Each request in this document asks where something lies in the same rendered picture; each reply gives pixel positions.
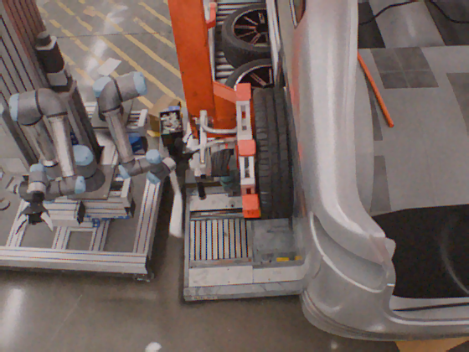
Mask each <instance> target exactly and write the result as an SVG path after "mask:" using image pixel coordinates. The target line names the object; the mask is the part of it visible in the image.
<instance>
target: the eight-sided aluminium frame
mask: <svg viewBox="0 0 469 352"><path fill-rule="evenodd" d="M236 108H237V113H238V116H237V129H238V131H237V141H239V140H250V139H252V130H251V126H250V101H237V102H236ZM242 111H245V112H246V125H247V130H243V131H242V129H241V119H242V117H241V112H242ZM249 163H250V166H249V167H248V168H245V167H244V158H240V187H241V189H242V194H247V190H246V189H251V193H252V194H255V174H254V164H253V157H249Z"/></svg>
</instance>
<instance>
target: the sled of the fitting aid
mask: <svg viewBox="0 0 469 352"><path fill-rule="evenodd" d="M250 239H251V253H252V266H253V270H255V269H268V268H281V267H293V266H295V265H296V257H295V252H294V251H292V252H285V253H272V254H259V255H257V250H256V238H255V221H254V220H250Z"/></svg>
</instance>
